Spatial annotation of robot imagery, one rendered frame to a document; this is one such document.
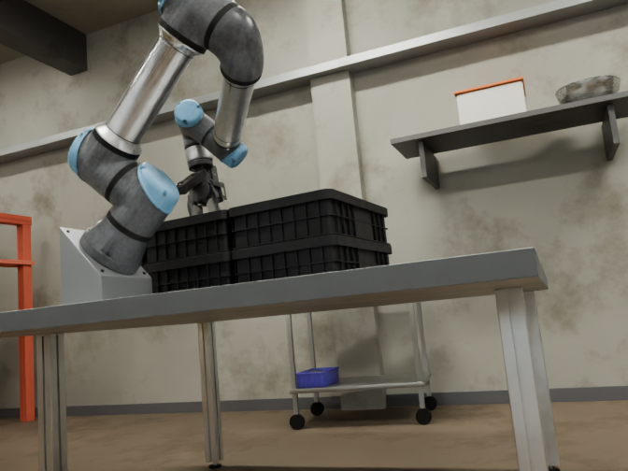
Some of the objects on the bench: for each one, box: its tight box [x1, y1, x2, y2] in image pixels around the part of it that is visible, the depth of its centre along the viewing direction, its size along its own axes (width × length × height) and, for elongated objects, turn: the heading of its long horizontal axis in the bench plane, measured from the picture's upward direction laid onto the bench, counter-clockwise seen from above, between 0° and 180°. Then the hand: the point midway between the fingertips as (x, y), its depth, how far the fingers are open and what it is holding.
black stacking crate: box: [143, 251, 238, 293], centre depth 170 cm, size 40×30×12 cm
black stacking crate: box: [232, 235, 393, 283], centre depth 156 cm, size 40×30×12 cm
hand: (206, 229), depth 161 cm, fingers open, 5 cm apart
